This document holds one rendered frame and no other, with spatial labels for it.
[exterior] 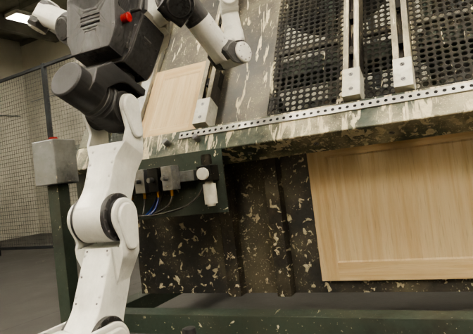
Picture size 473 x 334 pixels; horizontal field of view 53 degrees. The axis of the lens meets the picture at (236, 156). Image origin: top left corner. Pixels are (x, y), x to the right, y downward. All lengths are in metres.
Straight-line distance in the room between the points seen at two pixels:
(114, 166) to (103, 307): 0.41
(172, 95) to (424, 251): 1.21
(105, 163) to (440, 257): 1.19
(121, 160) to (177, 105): 0.65
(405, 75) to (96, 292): 1.17
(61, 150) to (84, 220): 0.62
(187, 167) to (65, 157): 0.51
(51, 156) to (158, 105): 0.51
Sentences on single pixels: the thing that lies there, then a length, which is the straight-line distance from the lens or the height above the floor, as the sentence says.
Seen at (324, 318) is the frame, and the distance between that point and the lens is 1.75.
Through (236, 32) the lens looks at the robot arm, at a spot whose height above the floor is 1.22.
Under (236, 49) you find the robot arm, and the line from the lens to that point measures 1.72.
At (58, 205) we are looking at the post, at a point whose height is 0.67.
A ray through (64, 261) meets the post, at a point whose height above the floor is 0.44.
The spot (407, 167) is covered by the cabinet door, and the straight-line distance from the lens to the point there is 1.83.
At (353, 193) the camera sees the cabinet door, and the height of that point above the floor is 0.58.
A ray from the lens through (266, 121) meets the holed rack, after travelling 1.74.
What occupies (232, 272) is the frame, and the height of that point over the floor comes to 0.30.
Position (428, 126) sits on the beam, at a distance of 1.62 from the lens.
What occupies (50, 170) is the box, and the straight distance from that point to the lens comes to 2.01.
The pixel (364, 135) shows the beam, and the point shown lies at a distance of 1.64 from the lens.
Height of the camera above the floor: 0.69
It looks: 3 degrees up
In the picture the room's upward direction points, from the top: 7 degrees counter-clockwise
